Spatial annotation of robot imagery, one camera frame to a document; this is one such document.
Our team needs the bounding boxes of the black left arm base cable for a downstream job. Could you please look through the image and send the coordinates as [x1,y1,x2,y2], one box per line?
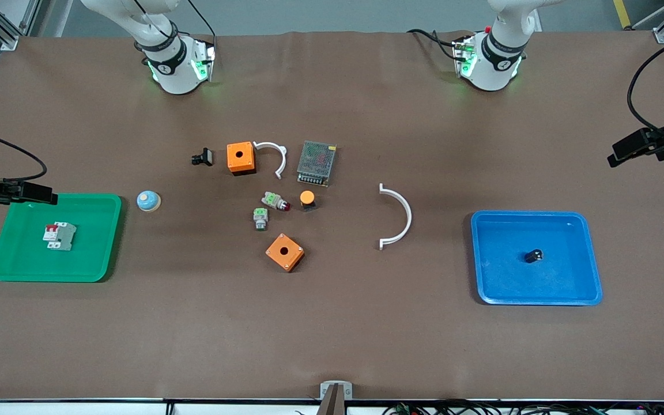
[407,29,461,61]

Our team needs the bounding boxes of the red indicator lamp green body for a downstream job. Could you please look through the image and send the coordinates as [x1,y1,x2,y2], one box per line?
[261,192,291,212]

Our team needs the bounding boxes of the black arm base cable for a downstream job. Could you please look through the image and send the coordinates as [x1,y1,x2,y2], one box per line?
[407,29,461,61]
[185,0,217,44]

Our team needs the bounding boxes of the tangled black cables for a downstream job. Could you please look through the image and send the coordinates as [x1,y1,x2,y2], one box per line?
[384,398,664,415]

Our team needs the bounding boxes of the brown table cover sheet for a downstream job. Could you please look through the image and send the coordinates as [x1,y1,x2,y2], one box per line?
[0,30,664,402]

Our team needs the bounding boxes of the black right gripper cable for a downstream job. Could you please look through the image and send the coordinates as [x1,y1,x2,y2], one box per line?
[0,128,48,182]

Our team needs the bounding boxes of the small white half-ring clamp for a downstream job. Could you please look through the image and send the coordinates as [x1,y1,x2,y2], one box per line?
[253,141,287,179]

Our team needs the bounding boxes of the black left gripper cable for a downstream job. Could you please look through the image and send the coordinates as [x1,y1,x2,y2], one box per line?
[627,29,664,134]

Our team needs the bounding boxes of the orange button box with hole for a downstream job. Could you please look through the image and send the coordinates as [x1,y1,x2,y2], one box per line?
[227,142,256,176]
[266,233,305,273]

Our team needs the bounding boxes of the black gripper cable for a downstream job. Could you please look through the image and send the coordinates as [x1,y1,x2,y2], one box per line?
[0,128,48,182]
[627,29,664,134]

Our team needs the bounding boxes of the metal mesh power supply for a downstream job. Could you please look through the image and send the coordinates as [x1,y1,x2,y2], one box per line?
[297,141,337,187]

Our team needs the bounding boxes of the large white half-ring clamp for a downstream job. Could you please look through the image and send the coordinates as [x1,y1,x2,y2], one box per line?
[379,183,413,250]

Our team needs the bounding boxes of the green plastic tray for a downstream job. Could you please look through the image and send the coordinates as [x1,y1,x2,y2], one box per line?
[0,193,122,283]

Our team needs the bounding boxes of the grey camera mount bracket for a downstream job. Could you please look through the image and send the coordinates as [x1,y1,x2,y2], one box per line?
[320,380,353,415]

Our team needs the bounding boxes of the white circuit breaker red switch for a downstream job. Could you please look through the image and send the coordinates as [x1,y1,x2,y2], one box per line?
[43,222,77,251]

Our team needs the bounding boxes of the black right arm base cable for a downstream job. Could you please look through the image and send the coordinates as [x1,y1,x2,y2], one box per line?
[185,0,217,44]

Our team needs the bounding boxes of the blue plastic tray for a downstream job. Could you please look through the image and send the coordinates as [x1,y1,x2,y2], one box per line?
[471,211,603,306]

